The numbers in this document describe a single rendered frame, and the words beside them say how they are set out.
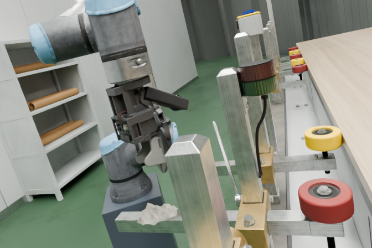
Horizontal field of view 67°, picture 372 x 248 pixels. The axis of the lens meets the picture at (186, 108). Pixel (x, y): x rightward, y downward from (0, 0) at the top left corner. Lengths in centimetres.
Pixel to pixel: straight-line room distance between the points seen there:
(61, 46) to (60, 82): 311
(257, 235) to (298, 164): 30
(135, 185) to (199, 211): 99
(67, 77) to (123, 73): 317
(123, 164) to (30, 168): 204
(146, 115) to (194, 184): 30
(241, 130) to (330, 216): 18
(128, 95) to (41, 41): 23
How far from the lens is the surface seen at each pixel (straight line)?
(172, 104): 60
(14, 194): 336
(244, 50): 72
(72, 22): 67
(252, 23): 96
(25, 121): 295
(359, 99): 98
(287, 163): 76
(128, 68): 52
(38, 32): 68
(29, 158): 312
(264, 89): 47
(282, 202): 86
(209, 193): 27
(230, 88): 48
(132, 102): 56
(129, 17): 54
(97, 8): 54
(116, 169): 123
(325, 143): 72
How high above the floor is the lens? 119
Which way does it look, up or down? 13 degrees down
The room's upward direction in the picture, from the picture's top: 14 degrees counter-clockwise
